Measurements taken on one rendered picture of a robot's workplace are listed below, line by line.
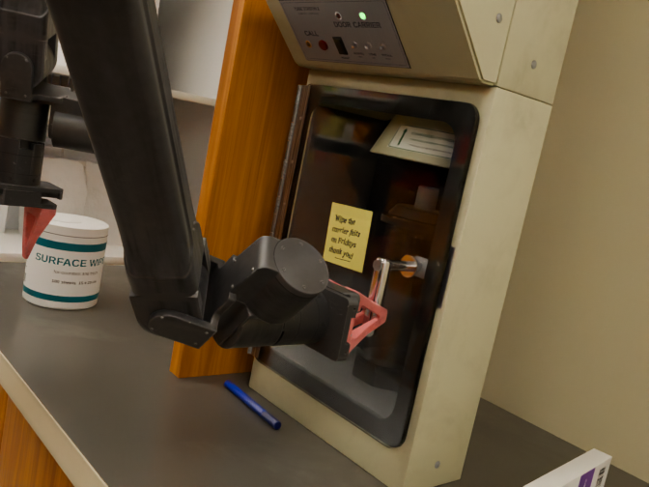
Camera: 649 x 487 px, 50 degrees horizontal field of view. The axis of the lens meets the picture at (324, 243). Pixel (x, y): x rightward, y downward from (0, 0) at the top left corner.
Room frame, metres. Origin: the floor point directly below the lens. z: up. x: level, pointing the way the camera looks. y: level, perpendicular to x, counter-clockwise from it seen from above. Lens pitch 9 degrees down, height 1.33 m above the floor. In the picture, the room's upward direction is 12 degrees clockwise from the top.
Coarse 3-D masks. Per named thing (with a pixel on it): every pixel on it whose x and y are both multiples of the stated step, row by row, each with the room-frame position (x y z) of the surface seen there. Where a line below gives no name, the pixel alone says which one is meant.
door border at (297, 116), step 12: (300, 96) 0.97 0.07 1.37; (300, 108) 0.97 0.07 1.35; (300, 120) 0.96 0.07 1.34; (300, 132) 0.96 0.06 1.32; (288, 144) 0.97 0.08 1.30; (288, 156) 0.97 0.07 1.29; (288, 168) 0.97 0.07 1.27; (288, 180) 0.96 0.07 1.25; (288, 192) 0.96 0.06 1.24; (276, 216) 0.97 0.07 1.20; (276, 228) 0.97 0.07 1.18; (252, 348) 0.97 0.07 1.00
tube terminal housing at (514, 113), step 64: (576, 0) 0.82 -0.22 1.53; (512, 64) 0.76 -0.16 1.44; (512, 128) 0.77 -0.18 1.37; (512, 192) 0.79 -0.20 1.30; (512, 256) 0.81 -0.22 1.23; (448, 320) 0.75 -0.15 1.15; (256, 384) 0.97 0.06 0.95; (448, 384) 0.77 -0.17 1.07; (384, 448) 0.77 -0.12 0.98; (448, 448) 0.79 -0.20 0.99
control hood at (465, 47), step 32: (416, 0) 0.73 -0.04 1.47; (448, 0) 0.69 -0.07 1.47; (480, 0) 0.71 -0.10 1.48; (512, 0) 0.74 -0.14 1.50; (288, 32) 0.93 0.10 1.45; (416, 32) 0.75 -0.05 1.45; (448, 32) 0.72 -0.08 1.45; (480, 32) 0.72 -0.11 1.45; (320, 64) 0.92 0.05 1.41; (352, 64) 0.87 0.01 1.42; (416, 64) 0.79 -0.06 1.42; (448, 64) 0.75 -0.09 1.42; (480, 64) 0.72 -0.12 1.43
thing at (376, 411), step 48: (336, 96) 0.92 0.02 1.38; (384, 96) 0.85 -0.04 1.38; (336, 144) 0.90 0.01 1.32; (384, 144) 0.84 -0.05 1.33; (432, 144) 0.78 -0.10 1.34; (336, 192) 0.89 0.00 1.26; (384, 192) 0.82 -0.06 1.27; (432, 192) 0.77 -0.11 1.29; (384, 240) 0.81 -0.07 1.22; (432, 240) 0.76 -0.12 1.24; (432, 288) 0.75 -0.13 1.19; (384, 336) 0.79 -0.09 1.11; (336, 384) 0.83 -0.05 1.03; (384, 384) 0.77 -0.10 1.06; (384, 432) 0.76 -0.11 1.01
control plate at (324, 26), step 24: (288, 0) 0.88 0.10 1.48; (312, 0) 0.85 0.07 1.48; (336, 0) 0.81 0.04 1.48; (360, 0) 0.79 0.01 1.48; (384, 0) 0.76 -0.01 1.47; (312, 24) 0.88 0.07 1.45; (336, 24) 0.84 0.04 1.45; (360, 24) 0.81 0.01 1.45; (384, 24) 0.78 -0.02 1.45; (312, 48) 0.91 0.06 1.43; (336, 48) 0.87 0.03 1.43; (360, 48) 0.84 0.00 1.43
